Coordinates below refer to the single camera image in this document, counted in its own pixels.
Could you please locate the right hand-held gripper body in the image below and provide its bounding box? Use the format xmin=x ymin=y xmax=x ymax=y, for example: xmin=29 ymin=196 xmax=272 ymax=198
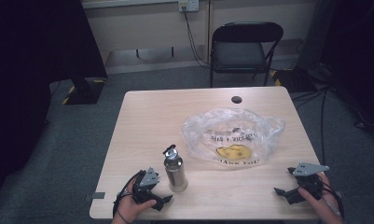
xmin=291 ymin=161 xmax=330 ymax=201

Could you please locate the black floor cable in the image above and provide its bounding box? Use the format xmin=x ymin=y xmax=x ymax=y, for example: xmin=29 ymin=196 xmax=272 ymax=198
xmin=319 ymin=88 xmax=329 ymax=166

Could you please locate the left hand-held gripper cable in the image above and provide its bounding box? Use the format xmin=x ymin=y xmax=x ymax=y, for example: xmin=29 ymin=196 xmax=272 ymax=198
xmin=112 ymin=169 xmax=145 ymax=217

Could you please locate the hand-held gripper cable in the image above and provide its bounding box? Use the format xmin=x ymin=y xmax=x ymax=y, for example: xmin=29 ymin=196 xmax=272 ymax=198
xmin=321 ymin=178 xmax=346 ymax=218
xmin=112 ymin=169 xmax=145 ymax=217

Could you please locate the stainless steel bottle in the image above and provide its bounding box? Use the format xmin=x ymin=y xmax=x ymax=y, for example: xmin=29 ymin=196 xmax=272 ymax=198
xmin=161 ymin=144 xmax=188 ymax=193

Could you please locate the clear plastic bag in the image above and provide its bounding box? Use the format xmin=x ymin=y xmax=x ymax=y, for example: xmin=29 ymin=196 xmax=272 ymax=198
xmin=181 ymin=106 xmax=286 ymax=171

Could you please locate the person's left hand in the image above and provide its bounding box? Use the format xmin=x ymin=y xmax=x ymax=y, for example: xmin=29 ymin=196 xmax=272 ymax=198
xmin=114 ymin=180 xmax=158 ymax=218

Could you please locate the right hand-held gripper cable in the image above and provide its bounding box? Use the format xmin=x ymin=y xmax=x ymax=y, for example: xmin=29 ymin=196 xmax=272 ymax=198
xmin=321 ymin=178 xmax=346 ymax=218

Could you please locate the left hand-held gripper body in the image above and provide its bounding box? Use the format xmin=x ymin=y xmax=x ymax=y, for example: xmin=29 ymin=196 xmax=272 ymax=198
xmin=132 ymin=167 xmax=161 ymax=206

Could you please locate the black folding chair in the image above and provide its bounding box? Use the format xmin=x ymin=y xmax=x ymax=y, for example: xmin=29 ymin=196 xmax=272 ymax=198
xmin=209 ymin=21 xmax=284 ymax=89

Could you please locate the white wall outlet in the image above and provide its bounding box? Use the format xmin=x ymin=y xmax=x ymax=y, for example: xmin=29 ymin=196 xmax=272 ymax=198
xmin=178 ymin=0 xmax=201 ymax=13

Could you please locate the person's right hand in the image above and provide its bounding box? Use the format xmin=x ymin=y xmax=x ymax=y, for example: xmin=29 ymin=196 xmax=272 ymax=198
xmin=298 ymin=173 xmax=343 ymax=217

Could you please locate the black curtain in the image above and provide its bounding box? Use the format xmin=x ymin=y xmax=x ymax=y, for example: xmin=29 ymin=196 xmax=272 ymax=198
xmin=0 ymin=0 xmax=109 ymax=206
xmin=319 ymin=0 xmax=374 ymax=133

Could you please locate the grey table edge tab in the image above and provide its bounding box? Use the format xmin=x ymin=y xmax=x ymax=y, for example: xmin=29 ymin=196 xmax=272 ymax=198
xmin=84 ymin=191 xmax=106 ymax=201

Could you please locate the black wall cable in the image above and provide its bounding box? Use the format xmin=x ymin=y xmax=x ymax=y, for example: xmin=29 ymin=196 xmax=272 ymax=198
xmin=182 ymin=7 xmax=212 ymax=68

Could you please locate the black yellow-striped stand base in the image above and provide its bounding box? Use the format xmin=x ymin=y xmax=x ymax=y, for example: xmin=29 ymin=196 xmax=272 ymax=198
xmin=62 ymin=76 xmax=107 ymax=106
xmin=270 ymin=66 xmax=317 ymax=93

